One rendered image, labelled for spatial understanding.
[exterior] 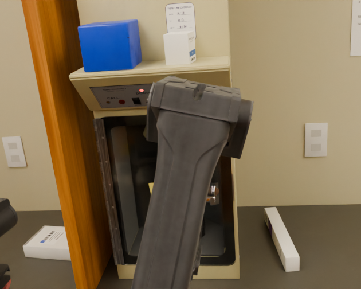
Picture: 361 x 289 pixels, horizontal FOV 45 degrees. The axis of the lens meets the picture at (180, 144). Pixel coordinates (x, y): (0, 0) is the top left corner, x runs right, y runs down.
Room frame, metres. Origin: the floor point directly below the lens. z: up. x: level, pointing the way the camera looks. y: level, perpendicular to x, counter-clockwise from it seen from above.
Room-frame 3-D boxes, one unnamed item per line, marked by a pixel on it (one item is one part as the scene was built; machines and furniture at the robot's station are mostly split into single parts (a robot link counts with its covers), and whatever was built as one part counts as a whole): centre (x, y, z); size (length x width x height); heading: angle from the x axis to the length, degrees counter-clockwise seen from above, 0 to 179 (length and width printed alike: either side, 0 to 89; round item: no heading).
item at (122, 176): (0.95, 0.04, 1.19); 0.30 x 0.01 x 0.40; 81
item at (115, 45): (0.91, 0.12, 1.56); 0.10 x 0.10 x 0.09; 82
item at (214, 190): (0.91, -0.03, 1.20); 0.10 x 0.05 x 0.03; 81
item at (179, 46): (0.89, -0.02, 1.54); 0.05 x 0.05 x 0.06; 72
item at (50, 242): (1.16, 0.40, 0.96); 0.16 x 0.12 x 0.04; 74
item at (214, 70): (0.90, 0.04, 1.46); 0.32 x 0.11 x 0.10; 82
